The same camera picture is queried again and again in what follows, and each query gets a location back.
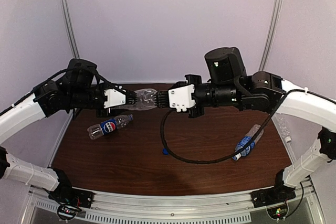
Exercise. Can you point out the left aluminium frame post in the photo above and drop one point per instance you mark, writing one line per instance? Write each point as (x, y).
(69, 28)

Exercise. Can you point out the left circuit board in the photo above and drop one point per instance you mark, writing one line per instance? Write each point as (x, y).
(66, 212)

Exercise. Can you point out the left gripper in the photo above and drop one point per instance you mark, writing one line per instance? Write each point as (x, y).
(101, 100)

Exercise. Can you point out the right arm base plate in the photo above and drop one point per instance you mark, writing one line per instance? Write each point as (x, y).
(271, 196)

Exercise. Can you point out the clear unlabeled plastic bottle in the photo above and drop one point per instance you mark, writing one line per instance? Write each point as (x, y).
(145, 101)

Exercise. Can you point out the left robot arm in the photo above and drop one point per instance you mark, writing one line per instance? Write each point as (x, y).
(79, 86)

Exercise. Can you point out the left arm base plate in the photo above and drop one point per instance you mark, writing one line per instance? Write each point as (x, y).
(73, 197)

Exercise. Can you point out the right circuit board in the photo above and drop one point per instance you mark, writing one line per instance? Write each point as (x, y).
(278, 212)

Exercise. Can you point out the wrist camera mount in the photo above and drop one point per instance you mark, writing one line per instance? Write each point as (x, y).
(181, 98)
(114, 98)

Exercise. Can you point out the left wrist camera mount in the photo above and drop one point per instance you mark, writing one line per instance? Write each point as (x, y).
(114, 98)

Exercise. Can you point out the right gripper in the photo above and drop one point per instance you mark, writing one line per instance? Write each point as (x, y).
(193, 80)

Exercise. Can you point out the right aluminium frame post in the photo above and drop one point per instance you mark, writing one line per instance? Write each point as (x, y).
(275, 15)

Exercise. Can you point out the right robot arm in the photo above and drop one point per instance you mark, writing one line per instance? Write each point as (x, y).
(229, 85)

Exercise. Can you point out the front aluminium rail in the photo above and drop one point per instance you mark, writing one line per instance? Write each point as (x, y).
(235, 207)

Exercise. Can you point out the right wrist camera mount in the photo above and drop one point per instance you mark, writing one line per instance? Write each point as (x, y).
(181, 98)

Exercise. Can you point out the circuit board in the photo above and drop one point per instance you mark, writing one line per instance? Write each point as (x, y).
(278, 212)
(66, 212)

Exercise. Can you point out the aluminium frame post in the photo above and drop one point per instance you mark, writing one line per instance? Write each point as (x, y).
(69, 28)
(275, 15)

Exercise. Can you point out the Pepsi label plastic bottle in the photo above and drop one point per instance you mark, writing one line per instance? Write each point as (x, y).
(109, 126)

